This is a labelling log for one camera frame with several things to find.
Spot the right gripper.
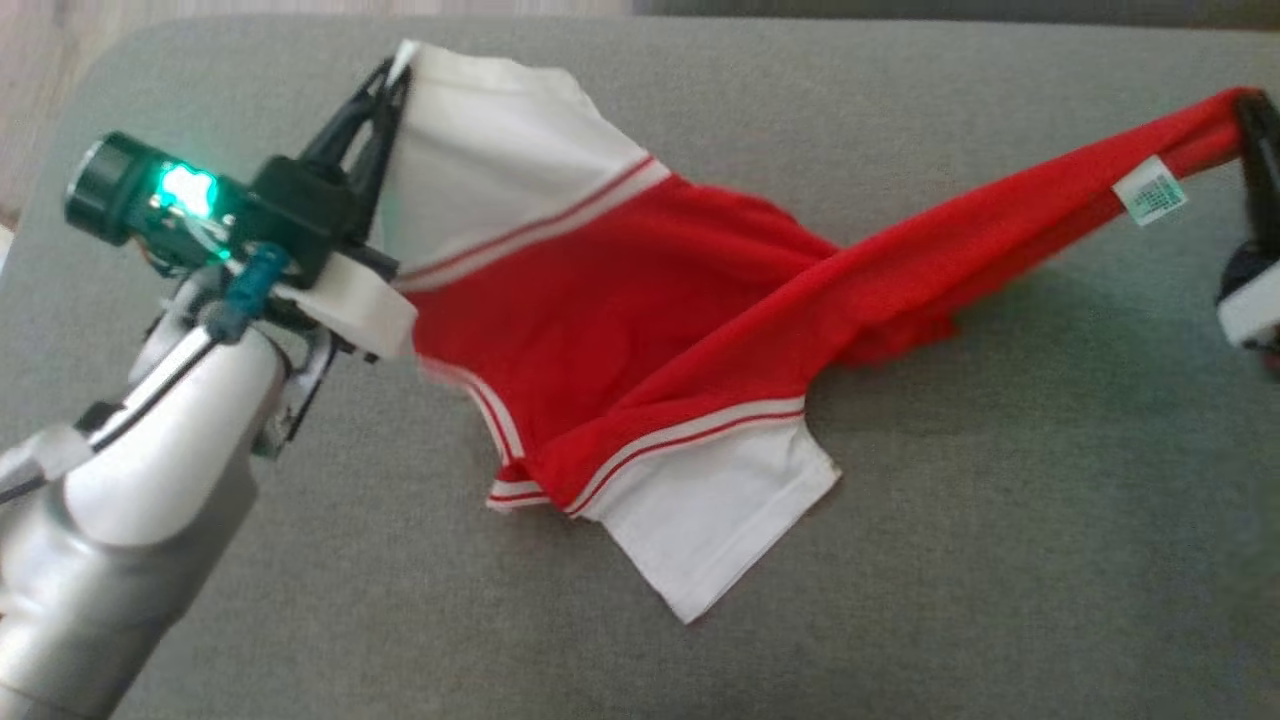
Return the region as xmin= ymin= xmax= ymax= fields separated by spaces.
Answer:
xmin=1215 ymin=90 xmax=1280 ymax=376

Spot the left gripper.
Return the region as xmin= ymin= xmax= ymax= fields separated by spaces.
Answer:
xmin=250 ymin=58 xmax=419 ymax=363

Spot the red and white shirt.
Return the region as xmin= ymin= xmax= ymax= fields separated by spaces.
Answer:
xmin=378 ymin=38 xmax=1263 ymax=626

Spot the left camera cable blue plug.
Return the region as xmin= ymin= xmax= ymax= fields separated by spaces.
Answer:
xmin=0 ymin=242 xmax=293 ymax=501

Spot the large grey sofa seat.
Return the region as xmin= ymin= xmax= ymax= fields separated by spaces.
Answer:
xmin=0 ymin=15 xmax=1280 ymax=720

